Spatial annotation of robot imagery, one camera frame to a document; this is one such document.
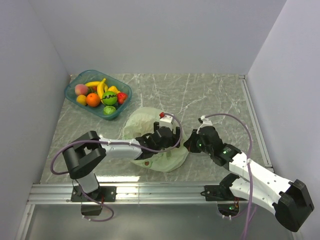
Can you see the yellow fruit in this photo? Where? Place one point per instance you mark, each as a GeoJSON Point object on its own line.
{"type": "Point", "coordinates": [101, 87]}

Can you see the red strawberry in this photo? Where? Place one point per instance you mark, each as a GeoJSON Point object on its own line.
{"type": "Point", "coordinates": [121, 97]}

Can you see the orange fruit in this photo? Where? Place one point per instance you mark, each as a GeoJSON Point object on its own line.
{"type": "Point", "coordinates": [93, 100]}

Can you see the aluminium mounting rail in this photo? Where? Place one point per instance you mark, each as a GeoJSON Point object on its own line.
{"type": "Point", "coordinates": [126, 193]}

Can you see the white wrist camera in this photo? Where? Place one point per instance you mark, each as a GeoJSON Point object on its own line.
{"type": "Point", "coordinates": [165, 118]}
{"type": "Point", "coordinates": [204, 122]}

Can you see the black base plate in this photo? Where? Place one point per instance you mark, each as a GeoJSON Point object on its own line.
{"type": "Point", "coordinates": [218, 193]}
{"type": "Point", "coordinates": [103, 193]}

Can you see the yellow banana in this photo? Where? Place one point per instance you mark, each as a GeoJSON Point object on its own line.
{"type": "Point", "coordinates": [92, 84]}

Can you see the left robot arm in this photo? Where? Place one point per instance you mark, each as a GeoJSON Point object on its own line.
{"type": "Point", "coordinates": [85, 154]}

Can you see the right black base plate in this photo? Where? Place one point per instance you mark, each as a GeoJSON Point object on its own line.
{"type": "Point", "coordinates": [218, 193]}

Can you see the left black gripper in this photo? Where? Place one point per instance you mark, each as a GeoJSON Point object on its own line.
{"type": "Point", "coordinates": [174, 140]}

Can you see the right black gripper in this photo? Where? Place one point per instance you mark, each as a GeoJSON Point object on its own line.
{"type": "Point", "coordinates": [190, 144]}

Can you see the black box under rail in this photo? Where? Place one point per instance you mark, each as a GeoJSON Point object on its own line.
{"type": "Point", "coordinates": [89, 210]}

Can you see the light green plastic bag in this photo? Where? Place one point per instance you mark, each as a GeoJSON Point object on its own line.
{"type": "Point", "coordinates": [141, 122]}

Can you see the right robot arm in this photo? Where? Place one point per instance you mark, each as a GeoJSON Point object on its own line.
{"type": "Point", "coordinates": [289, 201]}

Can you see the green apple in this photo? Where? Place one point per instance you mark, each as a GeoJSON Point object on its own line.
{"type": "Point", "coordinates": [109, 98]}

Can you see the right side aluminium rail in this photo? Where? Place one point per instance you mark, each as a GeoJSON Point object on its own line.
{"type": "Point", "coordinates": [256, 126]}

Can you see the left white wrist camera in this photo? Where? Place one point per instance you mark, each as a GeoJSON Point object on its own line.
{"type": "Point", "coordinates": [165, 118]}

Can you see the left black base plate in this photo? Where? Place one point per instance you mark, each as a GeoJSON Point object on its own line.
{"type": "Point", "coordinates": [103, 193]}

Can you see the yellow pear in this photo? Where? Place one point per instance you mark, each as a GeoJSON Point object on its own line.
{"type": "Point", "coordinates": [113, 89]}

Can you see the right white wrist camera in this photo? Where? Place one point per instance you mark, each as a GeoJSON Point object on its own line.
{"type": "Point", "coordinates": [204, 122]}

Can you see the pink peach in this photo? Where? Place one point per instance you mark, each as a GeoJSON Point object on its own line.
{"type": "Point", "coordinates": [81, 89]}

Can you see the small yellow lemon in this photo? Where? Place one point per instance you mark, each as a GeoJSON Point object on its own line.
{"type": "Point", "coordinates": [81, 99]}

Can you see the blue transparent plastic tray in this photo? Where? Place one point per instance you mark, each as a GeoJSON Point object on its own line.
{"type": "Point", "coordinates": [94, 75]}

